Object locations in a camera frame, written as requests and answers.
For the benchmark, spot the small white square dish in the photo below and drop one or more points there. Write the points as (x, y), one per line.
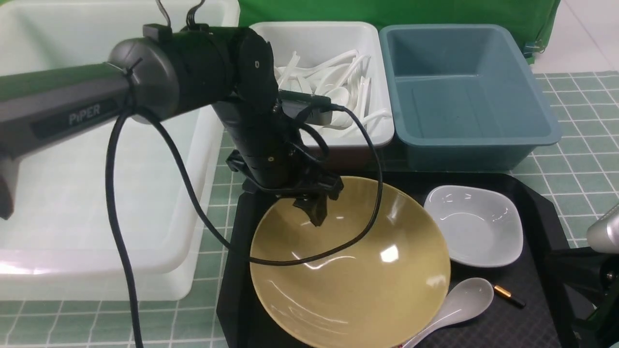
(482, 228)

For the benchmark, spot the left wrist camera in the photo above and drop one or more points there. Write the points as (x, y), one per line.
(306, 107)

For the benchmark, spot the large translucent white tub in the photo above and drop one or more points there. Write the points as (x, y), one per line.
(57, 245)

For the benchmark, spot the yellow noodle bowl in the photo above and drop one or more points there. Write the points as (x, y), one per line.
(375, 294)

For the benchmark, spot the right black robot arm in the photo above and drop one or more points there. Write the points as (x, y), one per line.
(593, 271)

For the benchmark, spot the white and brown spoon bin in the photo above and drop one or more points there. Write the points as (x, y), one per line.
(316, 42)

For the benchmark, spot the white spoon at bin front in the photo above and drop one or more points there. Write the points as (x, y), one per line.
(371, 119)

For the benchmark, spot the white ceramic soup spoon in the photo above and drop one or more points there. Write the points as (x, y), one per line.
(467, 300)

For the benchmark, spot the green fabric backdrop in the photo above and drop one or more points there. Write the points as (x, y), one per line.
(387, 12)

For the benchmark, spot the black textured serving tray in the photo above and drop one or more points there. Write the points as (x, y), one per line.
(545, 321)

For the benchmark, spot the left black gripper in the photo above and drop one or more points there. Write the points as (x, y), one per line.
(280, 154)

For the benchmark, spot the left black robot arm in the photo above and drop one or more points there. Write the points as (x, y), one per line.
(164, 74)

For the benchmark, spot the black chopstick with gold band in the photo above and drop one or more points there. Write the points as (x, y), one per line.
(508, 296)

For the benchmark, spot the teal plastic bin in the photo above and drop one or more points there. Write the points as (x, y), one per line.
(464, 98)

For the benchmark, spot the green checkered table mat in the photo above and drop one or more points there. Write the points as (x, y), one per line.
(579, 175)

